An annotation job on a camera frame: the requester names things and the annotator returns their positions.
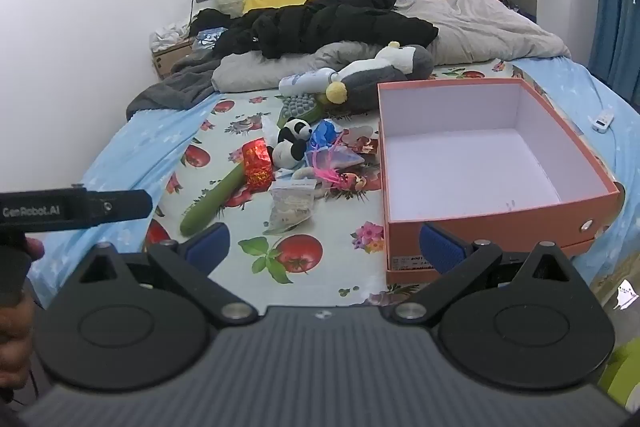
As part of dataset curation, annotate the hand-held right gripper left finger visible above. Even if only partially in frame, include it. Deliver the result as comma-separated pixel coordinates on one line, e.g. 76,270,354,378
77,222,259,327

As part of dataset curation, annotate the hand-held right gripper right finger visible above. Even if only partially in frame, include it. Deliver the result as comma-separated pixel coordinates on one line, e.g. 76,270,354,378
390,222,573,327

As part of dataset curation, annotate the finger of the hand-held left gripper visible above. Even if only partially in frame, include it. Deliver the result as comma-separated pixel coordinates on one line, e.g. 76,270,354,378
85,190,154,225

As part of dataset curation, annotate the orange cardboard box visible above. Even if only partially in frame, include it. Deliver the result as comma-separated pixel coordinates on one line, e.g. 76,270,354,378
376,78,622,286

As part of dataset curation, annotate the red foil packet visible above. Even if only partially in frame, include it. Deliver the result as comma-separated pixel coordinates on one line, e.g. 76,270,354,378
241,138,275,194

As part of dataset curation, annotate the panda plush toy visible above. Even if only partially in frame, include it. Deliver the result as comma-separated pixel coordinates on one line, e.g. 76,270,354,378
272,118,315,169

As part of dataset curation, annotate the blue plastic bag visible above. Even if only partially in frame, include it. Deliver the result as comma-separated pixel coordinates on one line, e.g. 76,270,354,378
306,119,347,154

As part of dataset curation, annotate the person's left hand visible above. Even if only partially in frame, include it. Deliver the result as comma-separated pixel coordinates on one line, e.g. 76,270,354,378
0,237,46,390

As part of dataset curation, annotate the green massage brush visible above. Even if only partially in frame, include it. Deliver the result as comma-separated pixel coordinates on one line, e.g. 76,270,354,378
179,93,331,238

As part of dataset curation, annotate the light blue bedsheet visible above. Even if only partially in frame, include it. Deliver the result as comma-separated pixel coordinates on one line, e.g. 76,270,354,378
25,57,640,314

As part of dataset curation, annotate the clear bag of pellets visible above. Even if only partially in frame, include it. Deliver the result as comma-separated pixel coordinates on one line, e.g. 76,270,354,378
263,184,317,236

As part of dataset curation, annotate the dark grey blanket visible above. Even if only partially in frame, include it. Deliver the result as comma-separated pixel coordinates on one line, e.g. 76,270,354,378
126,52,224,122

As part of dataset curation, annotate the pink mesh pouch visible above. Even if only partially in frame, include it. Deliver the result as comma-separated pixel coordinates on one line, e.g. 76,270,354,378
304,142,369,180

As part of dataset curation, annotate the brown cardboard box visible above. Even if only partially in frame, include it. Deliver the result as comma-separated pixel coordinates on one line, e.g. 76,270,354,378
151,38,196,82

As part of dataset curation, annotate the grey white penguin plush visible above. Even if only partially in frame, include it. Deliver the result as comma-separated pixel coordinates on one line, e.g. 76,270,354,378
320,41,436,113

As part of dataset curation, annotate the light grey fleece pillow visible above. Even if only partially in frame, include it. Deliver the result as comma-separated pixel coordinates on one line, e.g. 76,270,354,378
211,39,392,94

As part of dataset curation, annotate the white bottle with blue print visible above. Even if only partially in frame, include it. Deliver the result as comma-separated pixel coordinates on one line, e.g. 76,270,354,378
278,68,343,98

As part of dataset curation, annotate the blue printed packet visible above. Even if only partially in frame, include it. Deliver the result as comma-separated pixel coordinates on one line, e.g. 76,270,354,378
192,27,227,48

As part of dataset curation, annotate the small white remote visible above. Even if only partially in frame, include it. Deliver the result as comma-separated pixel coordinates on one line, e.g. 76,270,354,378
587,108,615,133

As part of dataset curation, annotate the black cloth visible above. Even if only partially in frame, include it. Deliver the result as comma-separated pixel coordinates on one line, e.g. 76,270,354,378
190,7,234,38

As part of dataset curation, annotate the lime green object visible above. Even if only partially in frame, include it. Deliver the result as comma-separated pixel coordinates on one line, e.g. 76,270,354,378
597,341,640,409

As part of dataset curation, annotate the beige duvet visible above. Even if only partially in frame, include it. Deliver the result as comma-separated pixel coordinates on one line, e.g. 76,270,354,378
395,0,572,67

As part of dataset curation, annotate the black jacket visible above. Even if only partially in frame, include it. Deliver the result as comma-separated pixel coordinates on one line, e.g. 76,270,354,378
212,0,440,60

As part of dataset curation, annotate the black cable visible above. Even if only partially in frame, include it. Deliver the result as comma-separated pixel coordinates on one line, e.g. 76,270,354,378
26,364,43,409

